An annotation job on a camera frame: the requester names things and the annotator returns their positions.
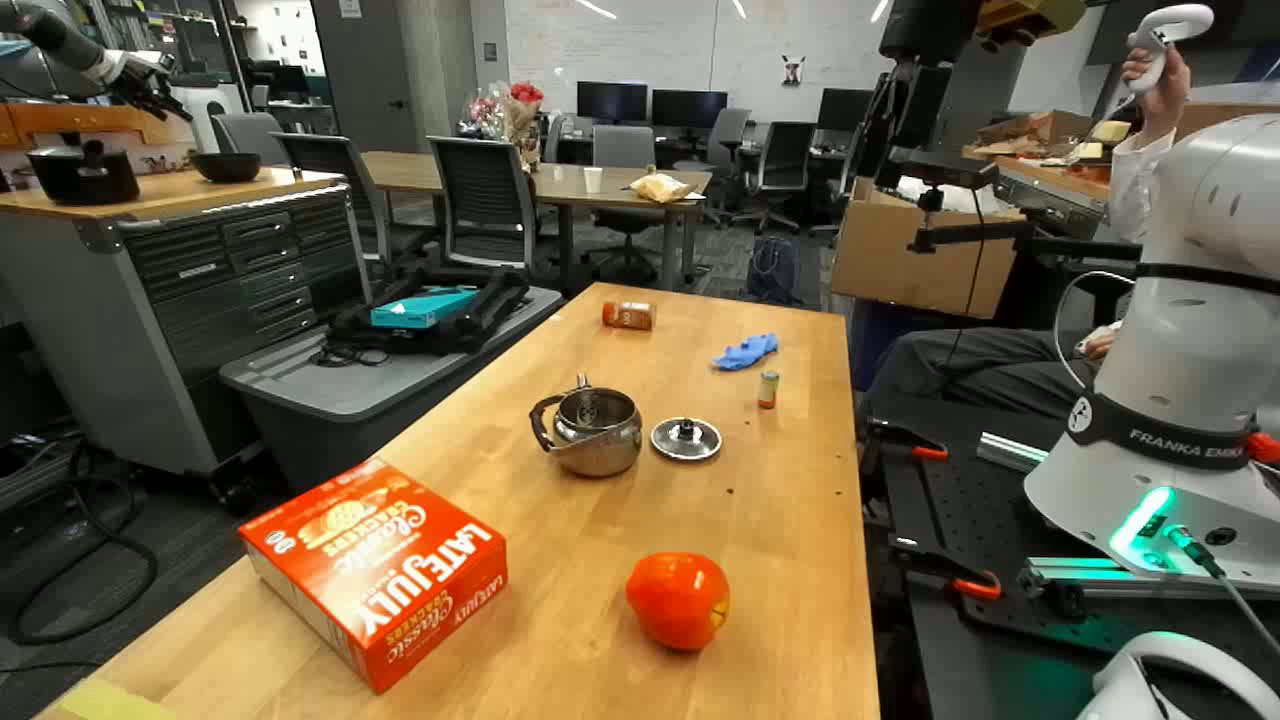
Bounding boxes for orange spice jar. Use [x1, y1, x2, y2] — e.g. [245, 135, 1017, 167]
[601, 294, 657, 334]

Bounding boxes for white VR controller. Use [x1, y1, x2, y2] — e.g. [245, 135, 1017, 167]
[1114, 0, 1221, 99]

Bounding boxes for operator forearm white sleeve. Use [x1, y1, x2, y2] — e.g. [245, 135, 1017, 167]
[1098, 127, 1179, 246]

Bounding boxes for black robot mounting board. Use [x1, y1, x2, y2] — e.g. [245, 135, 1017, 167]
[856, 383, 1280, 720]

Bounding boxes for black computer monitor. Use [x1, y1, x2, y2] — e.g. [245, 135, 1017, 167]
[817, 83, 880, 135]
[648, 89, 731, 135]
[573, 76, 652, 127]

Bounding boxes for grey office chair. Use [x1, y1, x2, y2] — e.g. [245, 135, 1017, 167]
[588, 120, 660, 172]
[213, 109, 292, 172]

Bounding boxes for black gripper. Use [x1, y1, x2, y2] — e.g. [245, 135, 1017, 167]
[876, 0, 984, 68]

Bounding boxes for silver metal teapot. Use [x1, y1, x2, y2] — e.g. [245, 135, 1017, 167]
[522, 376, 648, 481]

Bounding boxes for wooden office desk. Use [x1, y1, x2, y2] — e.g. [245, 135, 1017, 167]
[354, 149, 714, 291]

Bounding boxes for yellow snack bag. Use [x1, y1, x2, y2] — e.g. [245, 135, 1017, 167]
[629, 167, 696, 206]

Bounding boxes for orange cracker box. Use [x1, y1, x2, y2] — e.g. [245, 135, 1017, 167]
[237, 461, 513, 696]

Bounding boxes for orange-handled black clamp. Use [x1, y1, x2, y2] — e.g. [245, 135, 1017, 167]
[887, 526, 1007, 608]
[859, 411, 955, 467]

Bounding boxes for black cooking pot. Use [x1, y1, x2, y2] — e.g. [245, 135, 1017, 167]
[26, 135, 145, 206]

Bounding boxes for wrapped red gift basket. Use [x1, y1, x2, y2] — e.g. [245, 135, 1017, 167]
[464, 81, 551, 172]

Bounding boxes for orange wooden platform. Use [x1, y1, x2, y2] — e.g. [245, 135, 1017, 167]
[0, 99, 195, 157]

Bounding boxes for blue cloth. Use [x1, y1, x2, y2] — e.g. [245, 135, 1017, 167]
[710, 330, 784, 376]

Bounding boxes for black floor cable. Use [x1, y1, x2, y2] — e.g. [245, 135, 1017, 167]
[0, 434, 164, 651]

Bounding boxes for white robot base green light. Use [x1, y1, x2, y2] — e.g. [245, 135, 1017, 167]
[1018, 431, 1280, 593]

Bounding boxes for white curved plastic object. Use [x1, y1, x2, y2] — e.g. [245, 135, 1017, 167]
[1077, 629, 1280, 720]

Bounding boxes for operator hand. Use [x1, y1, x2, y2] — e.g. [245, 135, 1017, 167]
[1114, 38, 1194, 139]

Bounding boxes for aluminium profile rail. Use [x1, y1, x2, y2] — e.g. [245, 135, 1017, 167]
[973, 426, 1058, 474]
[1025, 550, 1169, 593]

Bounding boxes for black bowl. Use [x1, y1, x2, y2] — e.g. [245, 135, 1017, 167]
[186, 149, 262, 186]

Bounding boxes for orange toy tomato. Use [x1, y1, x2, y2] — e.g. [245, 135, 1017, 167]
[624, 547, 736, 654]

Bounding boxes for silver teapot lid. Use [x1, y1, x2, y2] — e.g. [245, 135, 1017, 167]
[648, 411, 726, 467]

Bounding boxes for teal plastic device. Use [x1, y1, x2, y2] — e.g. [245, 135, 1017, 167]
[367, 284, 482, 334]

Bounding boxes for grey storage tote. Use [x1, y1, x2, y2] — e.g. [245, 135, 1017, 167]
[214, 281, 569, 493]

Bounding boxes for grey drawer cabinet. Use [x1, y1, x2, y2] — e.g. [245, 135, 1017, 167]
[0, 167, 375, 481]

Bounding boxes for black mesh office chair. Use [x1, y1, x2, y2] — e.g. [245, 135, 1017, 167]
[272, 127, 391, 263]
[428, 130, 539, 276]

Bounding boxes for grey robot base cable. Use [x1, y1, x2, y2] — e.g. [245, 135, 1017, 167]
[1141, 514, 1280, 659]

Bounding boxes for black straps bundle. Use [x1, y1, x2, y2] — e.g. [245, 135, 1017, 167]
[318, 263, 536, 368]

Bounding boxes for operator legs dark trousers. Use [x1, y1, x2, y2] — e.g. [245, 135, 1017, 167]
[863, 324, 1135, 420]

